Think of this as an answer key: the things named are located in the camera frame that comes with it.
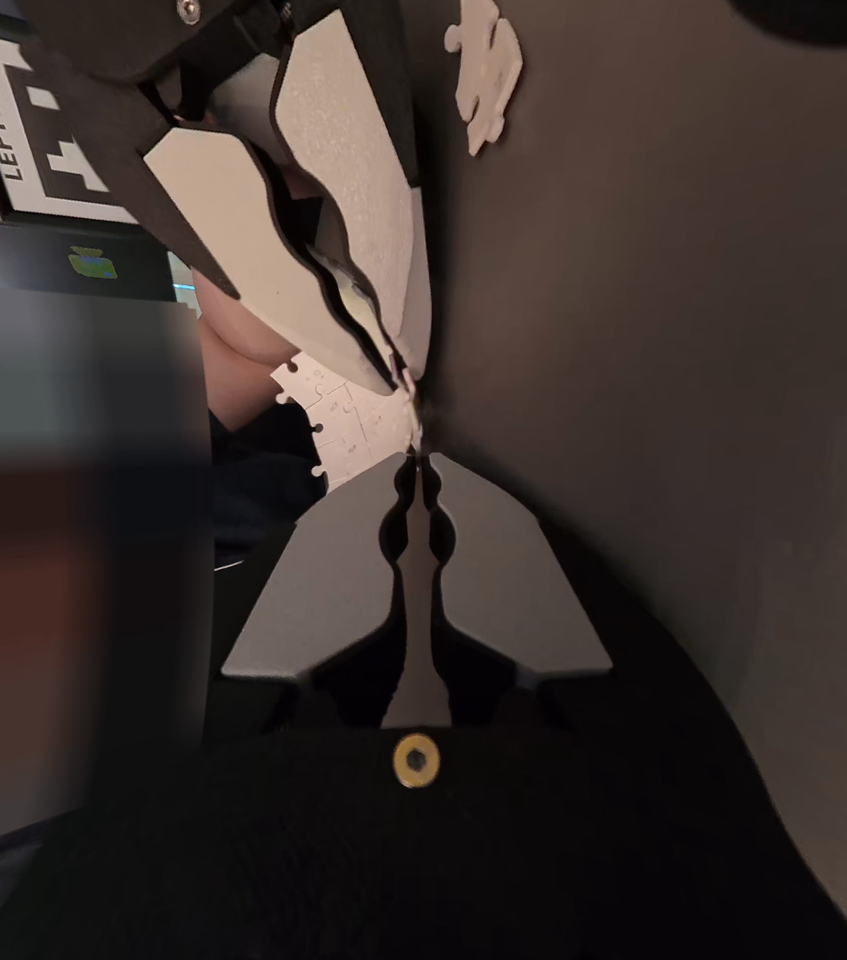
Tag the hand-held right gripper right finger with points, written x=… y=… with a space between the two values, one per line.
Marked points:
x=521 y=600

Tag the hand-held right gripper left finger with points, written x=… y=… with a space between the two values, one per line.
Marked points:
x=319 y=600

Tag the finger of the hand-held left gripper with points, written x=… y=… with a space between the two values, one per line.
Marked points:
x=349 y=135
x=229 y=210

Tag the assembled white puzzle section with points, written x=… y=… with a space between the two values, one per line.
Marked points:
x=341 y=428

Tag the white puzzle piece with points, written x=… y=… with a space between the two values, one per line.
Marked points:
x=413 y=413

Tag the person's left forearm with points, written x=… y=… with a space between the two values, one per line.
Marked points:
x=236 y=368

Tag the scattered loose puzzle pieces group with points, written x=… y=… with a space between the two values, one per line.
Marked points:
x=484 y=75

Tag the black round ball stand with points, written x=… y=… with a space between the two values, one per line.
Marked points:
x=829 y=15

